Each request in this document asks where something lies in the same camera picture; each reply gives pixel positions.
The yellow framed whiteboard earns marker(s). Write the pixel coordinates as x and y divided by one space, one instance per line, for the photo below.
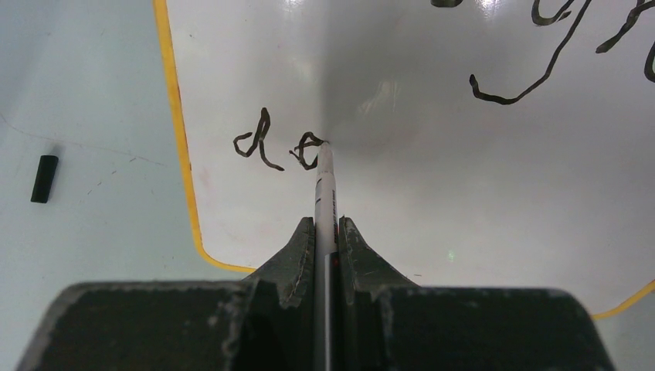
490 143

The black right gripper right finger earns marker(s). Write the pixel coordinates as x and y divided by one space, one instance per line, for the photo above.
391 323

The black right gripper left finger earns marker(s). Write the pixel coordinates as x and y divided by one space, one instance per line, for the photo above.
263 322

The white whiteboard marker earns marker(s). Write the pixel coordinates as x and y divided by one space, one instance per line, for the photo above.
326 249

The black marker cap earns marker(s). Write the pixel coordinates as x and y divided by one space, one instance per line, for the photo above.
44 179

